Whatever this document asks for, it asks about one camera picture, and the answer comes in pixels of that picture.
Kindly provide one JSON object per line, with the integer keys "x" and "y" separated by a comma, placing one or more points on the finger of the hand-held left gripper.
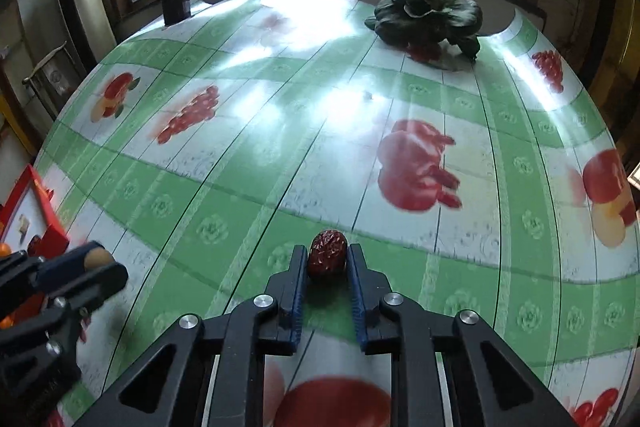
{"x": 65, "y": 269}
{"x": 105, "y": 287}

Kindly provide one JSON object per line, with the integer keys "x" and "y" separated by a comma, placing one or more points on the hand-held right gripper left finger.
{"x": 299, "y": 302}

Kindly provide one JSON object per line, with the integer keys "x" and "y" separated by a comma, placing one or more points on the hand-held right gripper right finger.
{"x": 356, "y": 302}

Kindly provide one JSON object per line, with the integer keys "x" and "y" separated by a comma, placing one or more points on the brown round fruit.
{"x": 100, "y": 259}

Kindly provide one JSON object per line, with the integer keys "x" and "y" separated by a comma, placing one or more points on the red box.
{"x": 55, "y": 237}

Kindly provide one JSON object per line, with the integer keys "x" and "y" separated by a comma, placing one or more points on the red date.
{"x": 35, "y": 245}
{"x": 327, "y": 252}

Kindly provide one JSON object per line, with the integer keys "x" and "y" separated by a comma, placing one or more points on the tan walnut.
{"x": 23, "y": 222}

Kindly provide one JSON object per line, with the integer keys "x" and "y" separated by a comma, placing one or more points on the green fruit-print tablecloth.
{"x": 325, "y": 157}

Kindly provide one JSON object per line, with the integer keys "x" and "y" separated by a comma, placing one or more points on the wooden stand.
{"x": 55, "y": 77}

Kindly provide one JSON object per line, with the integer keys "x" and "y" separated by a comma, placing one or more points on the black plant pot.
{"x": 176, "y": 9}

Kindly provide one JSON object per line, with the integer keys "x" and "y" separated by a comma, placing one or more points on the dark green crumpled cloth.
{"x": 425, "y": 14}

